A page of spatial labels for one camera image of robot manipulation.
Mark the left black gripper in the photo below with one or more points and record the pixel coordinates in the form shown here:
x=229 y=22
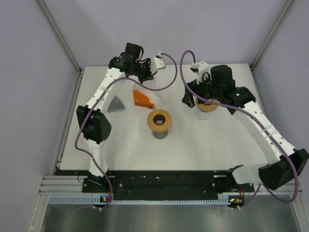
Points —
x=148 y=76

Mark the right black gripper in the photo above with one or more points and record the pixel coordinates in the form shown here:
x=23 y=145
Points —
x=196 y=87

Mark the wooden rimmed glass dripper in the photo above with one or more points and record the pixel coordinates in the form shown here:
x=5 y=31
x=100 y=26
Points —
x=205 y=107

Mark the orange white coffee filter bag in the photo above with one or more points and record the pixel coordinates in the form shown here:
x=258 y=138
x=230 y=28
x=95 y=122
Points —
x=146 y=98

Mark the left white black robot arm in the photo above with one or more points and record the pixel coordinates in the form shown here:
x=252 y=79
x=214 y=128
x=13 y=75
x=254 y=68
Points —
x=91 y=119

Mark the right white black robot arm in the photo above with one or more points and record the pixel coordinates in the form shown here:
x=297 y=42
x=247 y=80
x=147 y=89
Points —
x=284 y=161

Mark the grey metal cone filter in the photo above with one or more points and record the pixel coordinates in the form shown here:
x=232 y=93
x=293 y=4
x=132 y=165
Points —
x=115 y=105

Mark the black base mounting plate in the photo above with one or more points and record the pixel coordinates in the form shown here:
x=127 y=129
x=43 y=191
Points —
x=161 y=185

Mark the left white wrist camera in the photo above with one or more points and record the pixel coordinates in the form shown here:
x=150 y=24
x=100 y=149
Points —
x=157 y=63

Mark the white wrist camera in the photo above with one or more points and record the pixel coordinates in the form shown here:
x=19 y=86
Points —
x=200 y=68
x=157 y=63

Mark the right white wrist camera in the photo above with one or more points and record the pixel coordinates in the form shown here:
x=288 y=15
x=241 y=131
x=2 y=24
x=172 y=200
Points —
x=200 y=68

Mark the aluminium frame rail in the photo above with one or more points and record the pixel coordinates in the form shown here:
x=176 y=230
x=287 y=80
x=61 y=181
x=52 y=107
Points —
x=62 y=184

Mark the grey slotted cable duct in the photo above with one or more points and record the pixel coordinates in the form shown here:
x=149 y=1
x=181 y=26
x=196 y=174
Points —
x=102 y=200

